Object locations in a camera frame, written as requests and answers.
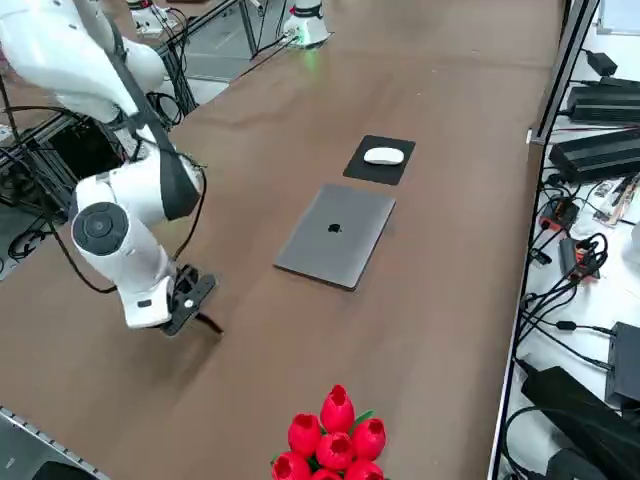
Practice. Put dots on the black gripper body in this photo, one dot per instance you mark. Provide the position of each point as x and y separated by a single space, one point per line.
192 297

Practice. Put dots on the white computer mouse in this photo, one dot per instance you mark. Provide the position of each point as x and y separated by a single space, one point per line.
383 156

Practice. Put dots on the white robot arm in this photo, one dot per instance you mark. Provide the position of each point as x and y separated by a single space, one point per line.
310 20
125 240

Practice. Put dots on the grey closed laptop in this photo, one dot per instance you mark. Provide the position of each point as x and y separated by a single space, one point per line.
335 250

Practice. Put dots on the black mouse pad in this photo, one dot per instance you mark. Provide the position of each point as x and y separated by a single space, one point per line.
365 172

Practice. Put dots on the red artificial tulip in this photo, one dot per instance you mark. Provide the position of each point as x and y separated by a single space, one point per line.
334 452
304 435
364 472
326 476
337 407
369 440
290 470

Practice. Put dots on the green artificial leaf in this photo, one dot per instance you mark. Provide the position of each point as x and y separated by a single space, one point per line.
364 419

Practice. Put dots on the orange and black hub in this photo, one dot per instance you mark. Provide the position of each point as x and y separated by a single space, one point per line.
575 260
562 212

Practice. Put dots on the black box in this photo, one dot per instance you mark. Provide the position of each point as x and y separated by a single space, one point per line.
625 365

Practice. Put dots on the black finned power supply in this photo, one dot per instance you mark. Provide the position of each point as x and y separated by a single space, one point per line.
595 155
605 102

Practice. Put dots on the black power brick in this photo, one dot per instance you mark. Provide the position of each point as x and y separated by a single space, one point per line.
602 62

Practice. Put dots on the aluminium rail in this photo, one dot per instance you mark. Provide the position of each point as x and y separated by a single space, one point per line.
30 430

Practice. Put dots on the aluminium camera post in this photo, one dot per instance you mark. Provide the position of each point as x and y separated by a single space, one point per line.
564 75

